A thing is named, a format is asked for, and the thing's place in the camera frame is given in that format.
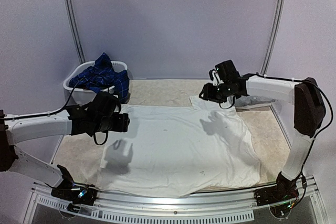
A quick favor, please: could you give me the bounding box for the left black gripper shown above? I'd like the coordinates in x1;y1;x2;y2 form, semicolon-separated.
93;113;130;133

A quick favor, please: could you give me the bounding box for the white t-shirt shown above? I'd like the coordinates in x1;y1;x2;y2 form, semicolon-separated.
97;98;260;197

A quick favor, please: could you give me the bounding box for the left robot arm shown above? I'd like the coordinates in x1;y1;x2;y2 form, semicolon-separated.
1;92;130;200

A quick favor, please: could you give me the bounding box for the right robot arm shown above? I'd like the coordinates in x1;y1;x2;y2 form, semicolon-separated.
199;60;326;201

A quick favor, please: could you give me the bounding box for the white plastic laundry basket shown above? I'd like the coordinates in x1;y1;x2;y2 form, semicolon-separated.
62;61;129;105

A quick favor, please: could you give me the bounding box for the folded grey towel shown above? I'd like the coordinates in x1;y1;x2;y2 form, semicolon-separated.
234;96;276;110

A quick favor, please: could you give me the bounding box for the blue plaid shirt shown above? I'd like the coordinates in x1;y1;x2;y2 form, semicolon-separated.
69;52;130;103

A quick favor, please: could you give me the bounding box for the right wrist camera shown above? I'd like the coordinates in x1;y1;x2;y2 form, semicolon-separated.
209;69;221;86

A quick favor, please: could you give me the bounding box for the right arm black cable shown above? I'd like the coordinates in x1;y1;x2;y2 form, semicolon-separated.
219;73;332;141

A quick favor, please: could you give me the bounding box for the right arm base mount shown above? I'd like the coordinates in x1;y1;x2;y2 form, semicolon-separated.
254;172;307;219

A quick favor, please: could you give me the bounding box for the right corner wall post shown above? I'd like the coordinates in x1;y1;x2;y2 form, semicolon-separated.
260;0;285;75

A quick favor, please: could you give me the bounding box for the corner wall post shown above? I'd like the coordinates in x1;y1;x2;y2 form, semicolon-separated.
64;0;86;64
260;0;285;75

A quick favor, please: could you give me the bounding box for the left corner wall post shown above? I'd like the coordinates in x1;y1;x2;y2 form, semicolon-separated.
64;0;86;64

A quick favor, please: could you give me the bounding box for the aluminium front rail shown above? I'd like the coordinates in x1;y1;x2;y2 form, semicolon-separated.
23;176;329;223

